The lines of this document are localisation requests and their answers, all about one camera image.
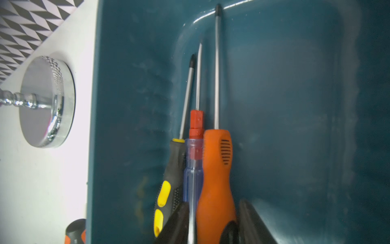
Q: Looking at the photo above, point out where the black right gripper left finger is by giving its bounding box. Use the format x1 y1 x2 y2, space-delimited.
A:
154 202 190 244

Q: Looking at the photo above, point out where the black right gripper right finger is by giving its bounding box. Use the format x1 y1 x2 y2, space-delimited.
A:
239 199 277 244

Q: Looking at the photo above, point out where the black yellow grip screwdriver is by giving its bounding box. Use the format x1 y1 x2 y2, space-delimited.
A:
153 54 197 237

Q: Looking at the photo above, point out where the orange handle long screwdriver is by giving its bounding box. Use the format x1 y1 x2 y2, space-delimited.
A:
196 4 237 244

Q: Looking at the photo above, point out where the blue transparent handle screwdriver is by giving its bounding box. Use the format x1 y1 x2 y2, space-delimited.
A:
183 43 204 244

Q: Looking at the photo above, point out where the black orange collar screwdriver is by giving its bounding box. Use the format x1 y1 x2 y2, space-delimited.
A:
65 219 86 244

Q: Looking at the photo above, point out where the teal plastic storage box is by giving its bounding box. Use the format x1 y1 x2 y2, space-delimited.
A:
87 1 390 244

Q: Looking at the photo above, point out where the chrome glass holder stand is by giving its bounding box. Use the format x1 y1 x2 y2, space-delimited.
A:
1 56 76 148

